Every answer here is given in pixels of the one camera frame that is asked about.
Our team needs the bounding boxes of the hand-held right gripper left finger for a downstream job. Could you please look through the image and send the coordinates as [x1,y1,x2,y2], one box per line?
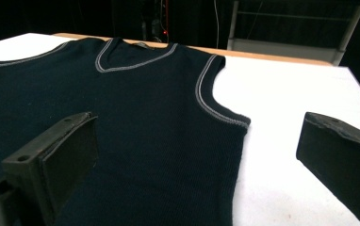
[1,111,100,226]

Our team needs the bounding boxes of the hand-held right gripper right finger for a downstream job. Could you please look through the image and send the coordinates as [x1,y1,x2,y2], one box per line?
[295,111,360,226]

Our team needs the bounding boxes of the dark navy knit vest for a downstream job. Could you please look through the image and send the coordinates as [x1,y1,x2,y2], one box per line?
[0,37,252,226]

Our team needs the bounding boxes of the white table cover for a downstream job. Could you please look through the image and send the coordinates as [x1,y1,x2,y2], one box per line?
[0,32,360,226]

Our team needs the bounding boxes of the grey metal rack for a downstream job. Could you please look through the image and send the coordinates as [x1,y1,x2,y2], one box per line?
[226,0,360,67]

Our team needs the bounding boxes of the wooden table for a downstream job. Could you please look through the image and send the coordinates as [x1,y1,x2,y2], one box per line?
[53,32,332,67]

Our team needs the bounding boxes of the red cable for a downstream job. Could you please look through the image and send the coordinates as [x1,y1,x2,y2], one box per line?
[163,0,170,36]

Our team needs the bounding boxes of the white cable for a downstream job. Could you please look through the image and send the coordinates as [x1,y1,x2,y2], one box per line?
[213,0,221,49]

